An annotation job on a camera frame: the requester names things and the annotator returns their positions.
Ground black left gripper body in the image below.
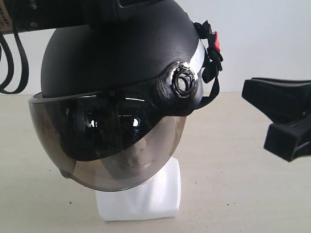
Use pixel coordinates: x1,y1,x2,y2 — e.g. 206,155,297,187
4,0,159,33

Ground black helmet with tinted visor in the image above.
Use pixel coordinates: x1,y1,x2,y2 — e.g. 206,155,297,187
29,0,223,192

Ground white mannequin head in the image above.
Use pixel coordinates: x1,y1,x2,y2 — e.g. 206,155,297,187
95,157,181,222

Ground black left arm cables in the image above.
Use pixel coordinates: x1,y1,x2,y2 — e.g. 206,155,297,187
0,23,30,95

